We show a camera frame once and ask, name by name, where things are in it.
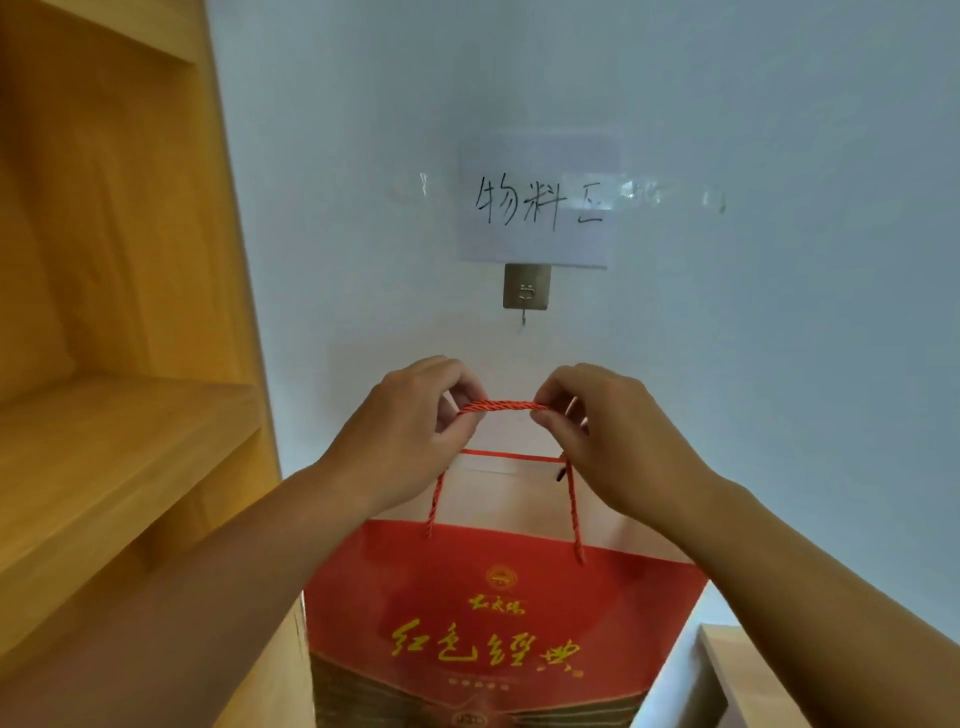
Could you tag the metal adhesive wall hook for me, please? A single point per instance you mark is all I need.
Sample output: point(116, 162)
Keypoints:
point(526, 286)

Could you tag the person's left thumb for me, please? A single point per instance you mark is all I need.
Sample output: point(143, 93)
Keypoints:
point(461, 436)

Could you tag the person's right forearm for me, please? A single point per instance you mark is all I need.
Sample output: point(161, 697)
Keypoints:
point(817, 600)

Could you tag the person's right thumb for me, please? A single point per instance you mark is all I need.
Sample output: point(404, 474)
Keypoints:
point(559, 433)

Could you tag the person's left forearm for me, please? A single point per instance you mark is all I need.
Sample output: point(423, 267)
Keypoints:
point(187, 600)

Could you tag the person's left hand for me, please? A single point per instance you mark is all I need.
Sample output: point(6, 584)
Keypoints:
point(390, 442)

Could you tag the clear tape strip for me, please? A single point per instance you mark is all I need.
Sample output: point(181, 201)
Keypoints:
point(411, 187)
point(671, 193)

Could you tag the light wooden furniture top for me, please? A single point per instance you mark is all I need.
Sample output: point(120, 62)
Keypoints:
point(750, 682)

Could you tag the wooden shelf unit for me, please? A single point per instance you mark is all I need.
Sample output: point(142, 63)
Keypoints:
point(112, 337)

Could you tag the red paper gift bag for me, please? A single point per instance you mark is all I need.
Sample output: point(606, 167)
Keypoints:
point(495, 622)

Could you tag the white paper sign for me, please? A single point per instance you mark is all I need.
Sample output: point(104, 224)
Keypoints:
point(540, 199)

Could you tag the person's right hand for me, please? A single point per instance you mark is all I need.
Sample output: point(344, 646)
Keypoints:
point(630, 442)

